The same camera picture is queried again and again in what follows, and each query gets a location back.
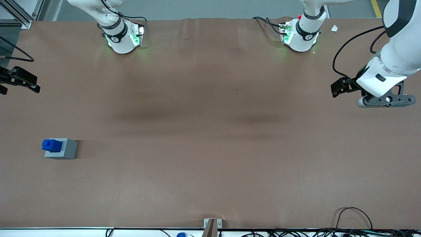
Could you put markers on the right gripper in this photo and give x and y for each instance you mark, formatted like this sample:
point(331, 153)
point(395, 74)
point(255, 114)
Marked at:
point(6, 78)

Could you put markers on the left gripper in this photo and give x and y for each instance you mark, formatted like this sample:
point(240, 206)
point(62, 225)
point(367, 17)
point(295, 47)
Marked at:
point(349, 84)

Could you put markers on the blue plastic part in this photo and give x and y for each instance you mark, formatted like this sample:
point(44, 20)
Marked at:
point(52, 145)

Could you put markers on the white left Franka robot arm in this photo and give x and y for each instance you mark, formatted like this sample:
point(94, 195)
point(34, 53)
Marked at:
point(401, 49)

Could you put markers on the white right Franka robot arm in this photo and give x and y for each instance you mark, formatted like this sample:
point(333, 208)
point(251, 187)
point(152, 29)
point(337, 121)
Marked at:
point(120, 39)

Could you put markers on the gray square base block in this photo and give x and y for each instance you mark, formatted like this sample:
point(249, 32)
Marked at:
point(69, 149)

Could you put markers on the small white paper scrap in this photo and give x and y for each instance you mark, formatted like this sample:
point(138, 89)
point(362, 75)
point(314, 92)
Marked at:
point(334, 28)

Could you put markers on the brown paper table cover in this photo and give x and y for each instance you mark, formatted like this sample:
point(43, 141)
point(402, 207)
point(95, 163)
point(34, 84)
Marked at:
point(210, 131)

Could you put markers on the blue round cap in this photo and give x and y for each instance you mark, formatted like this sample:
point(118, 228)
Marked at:
point(181, 235)

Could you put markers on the aluminium profile frame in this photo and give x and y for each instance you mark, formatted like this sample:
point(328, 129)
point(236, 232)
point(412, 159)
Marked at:
point(19, 14)

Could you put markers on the grey metal mounting bracket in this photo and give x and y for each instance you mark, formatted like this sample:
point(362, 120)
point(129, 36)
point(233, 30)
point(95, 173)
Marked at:
point(219, 223)

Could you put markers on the brown camera stand bar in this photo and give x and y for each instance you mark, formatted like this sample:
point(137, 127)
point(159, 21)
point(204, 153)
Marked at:
point(210, 228)

